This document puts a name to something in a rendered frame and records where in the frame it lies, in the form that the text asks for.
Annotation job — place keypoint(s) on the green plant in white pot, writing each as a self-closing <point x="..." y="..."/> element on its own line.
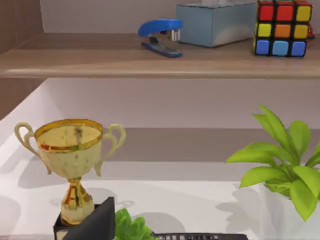
<point x="282" y="160"/>

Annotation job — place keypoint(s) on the wooden shelf side panel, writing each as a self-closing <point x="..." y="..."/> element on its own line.
<point x="17" y="25"/>

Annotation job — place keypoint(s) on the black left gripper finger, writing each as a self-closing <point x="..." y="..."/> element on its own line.
<point x="102" y="222"/>

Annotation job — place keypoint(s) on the wooden shelf board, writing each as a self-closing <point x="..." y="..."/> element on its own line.
<point x="100" y="62"/>

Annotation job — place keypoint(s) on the black flat ridged device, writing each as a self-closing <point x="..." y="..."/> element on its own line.
<point x="200" y="236"/>

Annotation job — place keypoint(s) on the grey-blue tissue box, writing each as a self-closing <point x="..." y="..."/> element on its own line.
<point x="215" y="25"/>

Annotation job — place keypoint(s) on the gold trophy with black base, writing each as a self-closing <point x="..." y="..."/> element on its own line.
<point x="71" y="160"/>

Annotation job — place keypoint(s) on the multicoloured puzzle cube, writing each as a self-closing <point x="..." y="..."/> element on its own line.
<point x="282" y="30"/>

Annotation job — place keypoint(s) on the small green leafy plant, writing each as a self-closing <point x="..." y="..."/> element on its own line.
<point x="130" y="227"/>

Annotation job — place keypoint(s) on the blue stapler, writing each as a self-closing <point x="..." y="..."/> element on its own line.
<point x="160" y="27"/>

